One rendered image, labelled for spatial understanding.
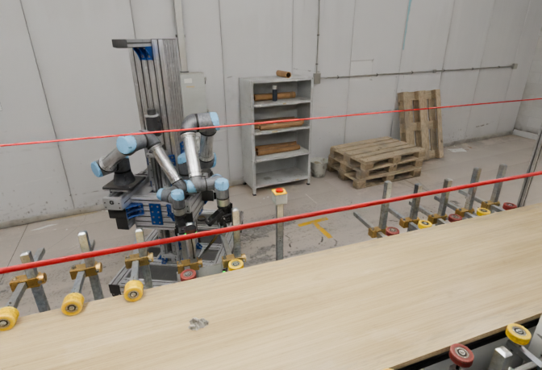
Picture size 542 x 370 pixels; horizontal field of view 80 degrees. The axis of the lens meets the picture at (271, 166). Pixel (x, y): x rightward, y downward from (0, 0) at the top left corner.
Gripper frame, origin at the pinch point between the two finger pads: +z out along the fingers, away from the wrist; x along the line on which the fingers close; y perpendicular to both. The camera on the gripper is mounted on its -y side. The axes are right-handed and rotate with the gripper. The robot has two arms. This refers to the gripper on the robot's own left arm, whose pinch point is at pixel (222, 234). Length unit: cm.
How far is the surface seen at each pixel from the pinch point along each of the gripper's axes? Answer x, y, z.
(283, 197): -24.5, 26.9, -26.3
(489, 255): -106, 107, 3
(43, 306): 20, -91, 14
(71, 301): -9, -80, -4
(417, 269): -87, 65, 3
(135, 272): -5, -52, -3
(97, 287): 12, -68, 9
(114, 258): 159, -36, 93
